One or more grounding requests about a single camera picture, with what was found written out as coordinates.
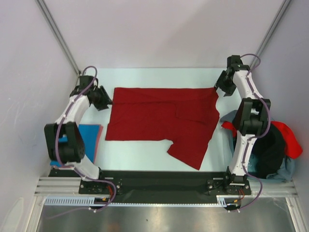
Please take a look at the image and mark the dark red t-shirt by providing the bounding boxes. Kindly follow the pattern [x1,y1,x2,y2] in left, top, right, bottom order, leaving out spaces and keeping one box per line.
[106,87,220,170]

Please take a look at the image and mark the grey-blue garment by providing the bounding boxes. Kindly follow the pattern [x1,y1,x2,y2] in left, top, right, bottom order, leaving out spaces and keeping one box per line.
[219,110,296,182]

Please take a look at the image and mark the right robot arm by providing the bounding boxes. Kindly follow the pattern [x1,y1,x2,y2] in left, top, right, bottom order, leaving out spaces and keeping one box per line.
[214,55,271,195]

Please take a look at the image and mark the black garment in bin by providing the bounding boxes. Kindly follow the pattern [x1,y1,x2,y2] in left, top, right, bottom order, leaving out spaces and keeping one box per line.
[252,123,286,179]

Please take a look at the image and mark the aluminium corner post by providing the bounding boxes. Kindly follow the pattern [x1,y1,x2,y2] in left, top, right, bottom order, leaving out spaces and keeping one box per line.
[35,0,81,76]
[255,0,294,58]

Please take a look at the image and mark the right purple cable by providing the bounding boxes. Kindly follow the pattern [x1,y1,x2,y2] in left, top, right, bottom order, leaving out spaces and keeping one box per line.
[226,53,271,213]

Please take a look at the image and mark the aluminium frame rail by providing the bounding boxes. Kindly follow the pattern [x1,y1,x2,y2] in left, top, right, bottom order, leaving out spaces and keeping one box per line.
[34,177,298,198]

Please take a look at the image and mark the purple cable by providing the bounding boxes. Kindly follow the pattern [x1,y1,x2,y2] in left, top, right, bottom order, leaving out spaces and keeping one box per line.
[45,65,117,219]
[226,53,271,213]

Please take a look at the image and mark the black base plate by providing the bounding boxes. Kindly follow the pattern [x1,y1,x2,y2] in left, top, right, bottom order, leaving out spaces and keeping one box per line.
[49,169,252,204]

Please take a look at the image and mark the bright red garment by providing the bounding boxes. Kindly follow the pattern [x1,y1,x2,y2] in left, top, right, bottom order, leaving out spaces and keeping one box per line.
[222,120,303,159]

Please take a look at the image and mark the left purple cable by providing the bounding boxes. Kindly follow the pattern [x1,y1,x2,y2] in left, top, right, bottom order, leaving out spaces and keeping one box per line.
[45,65,117,219]

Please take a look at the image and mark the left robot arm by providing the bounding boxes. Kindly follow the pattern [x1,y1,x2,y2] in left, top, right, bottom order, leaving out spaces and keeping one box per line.
[44,75,112,193]

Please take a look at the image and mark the white slotted cable duct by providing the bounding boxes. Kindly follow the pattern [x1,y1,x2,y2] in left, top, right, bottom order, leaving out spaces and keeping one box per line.
[44,196,240,207]

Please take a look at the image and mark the folded blue t-shirt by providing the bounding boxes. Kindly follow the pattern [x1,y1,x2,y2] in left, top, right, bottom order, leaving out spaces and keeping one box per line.
[50,124,101,167]

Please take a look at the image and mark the right aluminium corner post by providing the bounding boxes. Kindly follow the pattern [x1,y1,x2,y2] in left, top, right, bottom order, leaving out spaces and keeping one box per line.
[255,0,294,58]

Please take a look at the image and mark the left aluminium corner post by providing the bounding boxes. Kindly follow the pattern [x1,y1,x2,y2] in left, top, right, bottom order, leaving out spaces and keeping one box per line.
[35,0,81,76]

